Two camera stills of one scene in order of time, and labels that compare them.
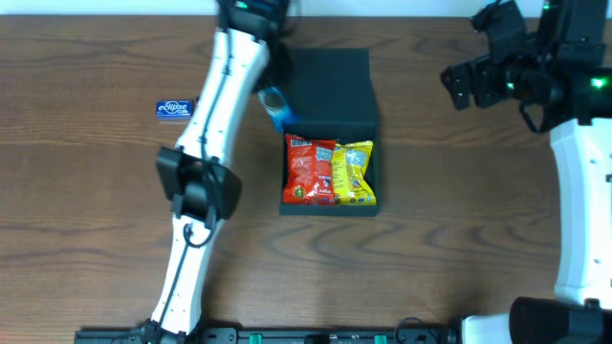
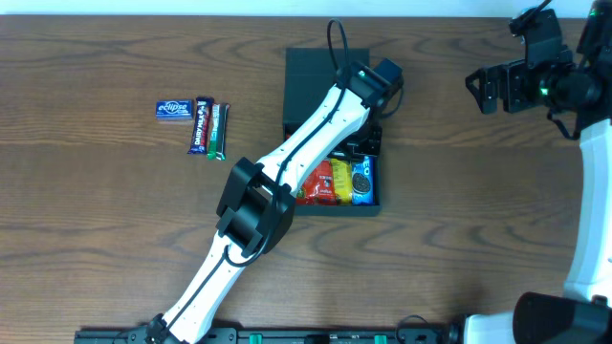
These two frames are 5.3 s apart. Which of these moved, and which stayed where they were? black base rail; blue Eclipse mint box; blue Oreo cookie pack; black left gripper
Moved: blue Oreo cookie pack; black left gripper
Stayed: black base rail; blue Eclipse mint box
